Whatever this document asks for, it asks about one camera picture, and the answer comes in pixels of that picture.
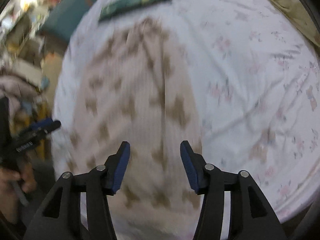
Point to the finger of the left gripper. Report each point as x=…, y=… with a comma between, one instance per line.
x=56, y=124
x=41, y=123

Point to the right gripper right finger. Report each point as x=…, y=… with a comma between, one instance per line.
x=252, y=217

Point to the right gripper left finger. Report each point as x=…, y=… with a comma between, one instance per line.
x=76, y=207

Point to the beige bear-print pants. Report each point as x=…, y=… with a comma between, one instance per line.
x=136, y=88

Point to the person's left hand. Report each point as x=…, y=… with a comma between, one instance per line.
x=9, y=198

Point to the white floral bed sheet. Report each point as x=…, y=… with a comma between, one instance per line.
x=255, y=81

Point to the cream yellow blanket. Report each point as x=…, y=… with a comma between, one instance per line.
x=299, y=17

